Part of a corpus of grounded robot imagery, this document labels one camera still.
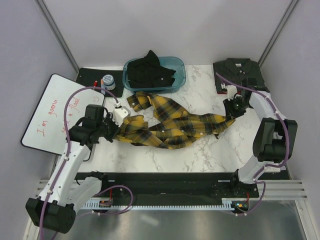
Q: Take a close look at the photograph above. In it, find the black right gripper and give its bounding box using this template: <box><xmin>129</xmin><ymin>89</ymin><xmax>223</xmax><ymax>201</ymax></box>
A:
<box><xmin>222</xmin><ymin>95</ymin><xmax>251</xmax><ymax>122</ymax></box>

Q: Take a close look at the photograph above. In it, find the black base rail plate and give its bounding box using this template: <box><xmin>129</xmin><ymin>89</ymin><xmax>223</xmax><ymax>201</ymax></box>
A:
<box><xmin>74</xmin><ymin>171</ymin><xmax>261</xmax><ymax>206</ymax></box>

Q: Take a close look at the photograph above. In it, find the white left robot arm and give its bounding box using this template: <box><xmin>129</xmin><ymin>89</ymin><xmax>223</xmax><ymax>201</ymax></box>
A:
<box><xmin>25</xmin><ymin>104</ymin><xmax>131</xmax><ymax>234</ymax></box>

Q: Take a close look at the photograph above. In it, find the black shirt in bin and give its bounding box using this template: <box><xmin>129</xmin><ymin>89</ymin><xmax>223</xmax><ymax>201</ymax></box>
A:
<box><xmin>127</xmin><ymin>50</ymin><xmax>176</xmax><ymax>89</ymax></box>

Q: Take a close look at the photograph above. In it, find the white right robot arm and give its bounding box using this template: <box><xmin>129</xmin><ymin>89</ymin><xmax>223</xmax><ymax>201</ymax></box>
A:
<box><xmin>219</xmin><ymin>76</ymin><xmax>298</xmax><ymax>197</ymax></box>

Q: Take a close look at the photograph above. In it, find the yellow plaid long sleeve shirt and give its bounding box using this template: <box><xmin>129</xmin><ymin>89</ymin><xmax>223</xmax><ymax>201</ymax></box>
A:
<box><xmin>114</xmin><ymin>91</ymin><xmax>235</xmax><ymax>150</ymax></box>

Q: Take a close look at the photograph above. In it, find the blue orange eraser stick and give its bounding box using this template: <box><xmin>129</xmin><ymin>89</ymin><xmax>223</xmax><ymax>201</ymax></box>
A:
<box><xmin>100</xmin><ymin>79</ymin><xmax>105</xmax><ymax>89</ymax></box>

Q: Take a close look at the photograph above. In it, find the light blue cable duct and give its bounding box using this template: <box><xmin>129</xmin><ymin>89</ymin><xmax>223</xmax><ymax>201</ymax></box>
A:
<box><xmin>81</xmin><ymin>199</ymin><xmax>248</xmax><ymax>211</ymax></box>

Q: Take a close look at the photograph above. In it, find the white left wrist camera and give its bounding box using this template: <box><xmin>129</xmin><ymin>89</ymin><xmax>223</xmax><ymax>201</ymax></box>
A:
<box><xmin>112</xmin><ymin>106</ymin><xmax>131</xmax><ymax>126</ymax></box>

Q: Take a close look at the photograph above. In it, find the teal plastic bin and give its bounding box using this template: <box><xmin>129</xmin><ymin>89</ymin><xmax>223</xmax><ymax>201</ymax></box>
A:
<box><xmin>122</xmin><ymin>56</ymin><xmax>186</xmax><ymax>94</ymax></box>

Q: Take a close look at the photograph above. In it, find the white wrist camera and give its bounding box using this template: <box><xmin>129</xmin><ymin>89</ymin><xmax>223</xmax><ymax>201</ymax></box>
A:
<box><xmin>222</xmin><ymin>85</ymin><xmax>238</xmax><ymax>100</ymax></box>
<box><xmin>112</xmin><ymin>106</ymin><xmax>131</xmax><ymax>126</ymax></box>

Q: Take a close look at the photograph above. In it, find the small blue white jar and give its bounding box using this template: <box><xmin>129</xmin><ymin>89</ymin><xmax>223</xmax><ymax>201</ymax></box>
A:
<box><xmin>102</xmin><ymin>74</ymin><xmax>116</xmax><ymax>91</ymax></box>

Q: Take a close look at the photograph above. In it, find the aluminium frame rail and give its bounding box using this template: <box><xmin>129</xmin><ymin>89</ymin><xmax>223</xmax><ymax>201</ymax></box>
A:
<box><xmin>34</xmin><ymin>178</ymin><xmax>309</xmax><ymax>201</ymax></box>

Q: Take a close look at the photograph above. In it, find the black mat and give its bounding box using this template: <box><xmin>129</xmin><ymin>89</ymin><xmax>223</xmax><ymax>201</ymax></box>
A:
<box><xmin>75</xmin><ymin>68</ymin><xmax>124</xmax><ymax>98</ymax></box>

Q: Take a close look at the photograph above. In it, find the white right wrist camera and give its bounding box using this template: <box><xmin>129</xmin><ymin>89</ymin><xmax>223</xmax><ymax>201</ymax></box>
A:
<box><xmin>222</xmin><ymin>85</ymin><xmax>238</xmax><ymax>100</ymax></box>

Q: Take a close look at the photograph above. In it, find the folded dark striped shirt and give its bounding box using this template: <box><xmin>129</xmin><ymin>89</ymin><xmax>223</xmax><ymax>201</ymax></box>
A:
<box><xmin>212</xmin><ymin>58</ymin><xmax>269</xmax><ymax>95</ymax></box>

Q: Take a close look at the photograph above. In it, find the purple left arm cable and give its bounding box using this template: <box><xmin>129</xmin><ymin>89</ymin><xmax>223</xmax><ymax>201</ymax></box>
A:
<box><xmin>37</xmin><ymin>86</ymin><xmax>135</xmax><ymax>233</ymax></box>

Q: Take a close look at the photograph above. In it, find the white dry-erase board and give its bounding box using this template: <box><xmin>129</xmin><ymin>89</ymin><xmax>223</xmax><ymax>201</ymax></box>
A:
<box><xmin>20</xmin><ymin>74</ymin><xmax>105</xmax><ymax>155</ymax></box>

